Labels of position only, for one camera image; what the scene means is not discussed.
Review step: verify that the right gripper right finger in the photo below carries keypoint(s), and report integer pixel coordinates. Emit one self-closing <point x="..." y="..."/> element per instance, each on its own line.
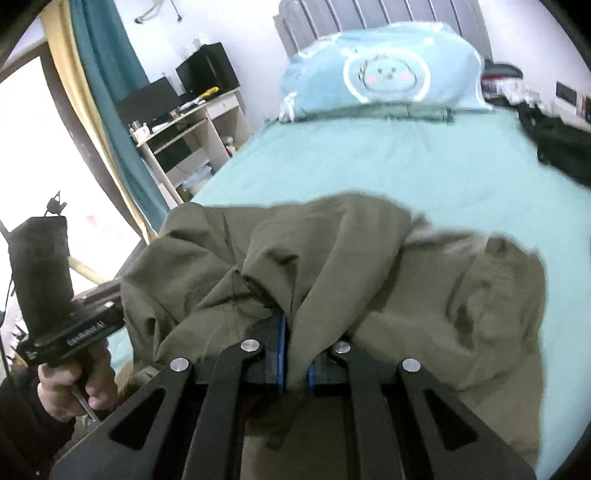
<point x="401" y="422"/>

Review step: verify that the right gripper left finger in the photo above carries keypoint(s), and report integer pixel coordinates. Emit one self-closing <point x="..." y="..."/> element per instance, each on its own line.
<point x="188" y="421"/>

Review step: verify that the olive green hooded jacket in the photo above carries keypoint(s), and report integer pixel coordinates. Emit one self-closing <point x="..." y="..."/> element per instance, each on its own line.
<point x="467" y="305"/>

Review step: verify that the folded clothes stack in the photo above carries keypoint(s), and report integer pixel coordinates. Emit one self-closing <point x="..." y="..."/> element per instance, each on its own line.
<point x="503" y="84"/>

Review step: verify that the person left hand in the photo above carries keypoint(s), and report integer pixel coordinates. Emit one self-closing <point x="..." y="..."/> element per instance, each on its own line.
<point x="55" y="388"/>

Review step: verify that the wooden computer desk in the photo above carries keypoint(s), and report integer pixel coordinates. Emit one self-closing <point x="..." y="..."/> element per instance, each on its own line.
<point x="207" y="133"/>

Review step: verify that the black computer monitor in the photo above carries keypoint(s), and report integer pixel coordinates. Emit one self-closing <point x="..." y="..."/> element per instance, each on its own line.
<point x="148" y="103"/>

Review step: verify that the teal window curtain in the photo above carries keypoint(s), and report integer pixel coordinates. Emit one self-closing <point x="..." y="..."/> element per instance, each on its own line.
<point x="113" y="72"/>

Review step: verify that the teal bed sheet mattress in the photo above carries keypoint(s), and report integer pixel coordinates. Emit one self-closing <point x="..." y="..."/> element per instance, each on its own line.
<point x="477" y="173"/>

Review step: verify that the black computer tower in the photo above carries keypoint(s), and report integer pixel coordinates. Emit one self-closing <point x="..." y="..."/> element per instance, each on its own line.
<point x="207" y="68"/>

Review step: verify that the black backpack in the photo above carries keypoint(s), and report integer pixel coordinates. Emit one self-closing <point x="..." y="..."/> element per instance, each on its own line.
<point x="559" y="145"/>

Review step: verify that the blue dinosaur print quilt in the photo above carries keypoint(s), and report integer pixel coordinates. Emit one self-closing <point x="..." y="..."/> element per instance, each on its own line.
<point x="419" y="70"/>

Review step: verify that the grey padded headboard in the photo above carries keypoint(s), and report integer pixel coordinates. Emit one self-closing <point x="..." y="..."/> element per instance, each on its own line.
<point x="300" y="23"/>

